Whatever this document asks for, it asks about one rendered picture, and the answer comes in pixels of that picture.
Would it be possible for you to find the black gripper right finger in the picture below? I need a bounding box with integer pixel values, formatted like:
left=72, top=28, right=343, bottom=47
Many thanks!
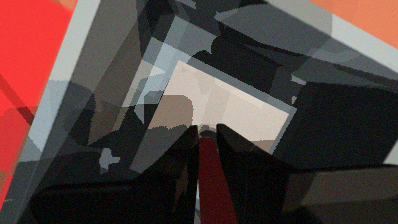
left=216, top=123, right=398, bottom=224

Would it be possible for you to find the red peg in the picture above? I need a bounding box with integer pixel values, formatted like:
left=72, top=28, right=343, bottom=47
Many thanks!
left=198, top=137, right=239, bottom=224

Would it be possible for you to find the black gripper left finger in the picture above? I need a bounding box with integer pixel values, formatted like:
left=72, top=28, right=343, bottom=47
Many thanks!
left=29, top=125, right=199, bottom=224

